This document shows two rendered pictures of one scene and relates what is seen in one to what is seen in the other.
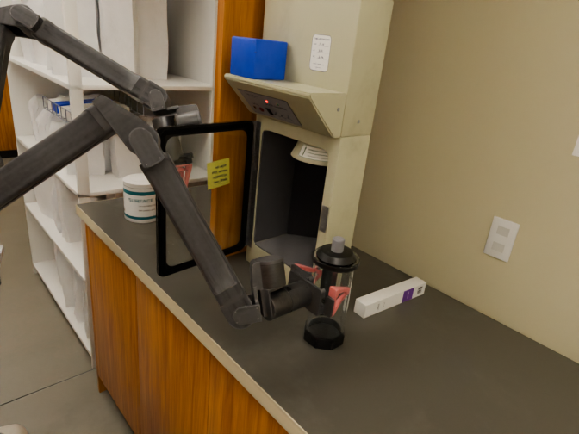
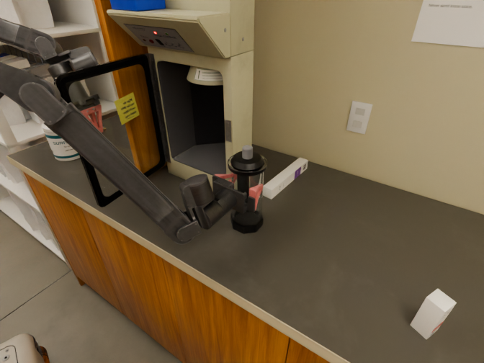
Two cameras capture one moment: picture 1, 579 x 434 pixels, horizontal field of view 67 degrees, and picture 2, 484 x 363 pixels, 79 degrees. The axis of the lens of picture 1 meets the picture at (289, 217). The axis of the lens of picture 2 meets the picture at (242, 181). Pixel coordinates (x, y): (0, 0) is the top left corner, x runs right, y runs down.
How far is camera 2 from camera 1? 0.23 m
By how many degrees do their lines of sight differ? 16
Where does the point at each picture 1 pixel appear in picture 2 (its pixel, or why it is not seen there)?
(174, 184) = (88, 135)
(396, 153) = (269, 63)
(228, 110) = (120, 47)
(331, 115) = (220, 37)
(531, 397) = (400, 229)
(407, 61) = not seen: outside the picture
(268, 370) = (213, 263)
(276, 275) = (205, 193)
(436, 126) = (298, 33)
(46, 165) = not seen: outside the picture
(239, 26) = not seen: outside the picture
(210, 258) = (144, 194)
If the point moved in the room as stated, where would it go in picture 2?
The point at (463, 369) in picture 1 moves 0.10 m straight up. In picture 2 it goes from (351, 220) to (358, 196)
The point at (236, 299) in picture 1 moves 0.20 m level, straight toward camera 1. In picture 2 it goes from (176, 221) to (194, 297)
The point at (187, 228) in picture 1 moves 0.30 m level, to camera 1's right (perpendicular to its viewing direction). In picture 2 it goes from (114, 173) to (260, 157)
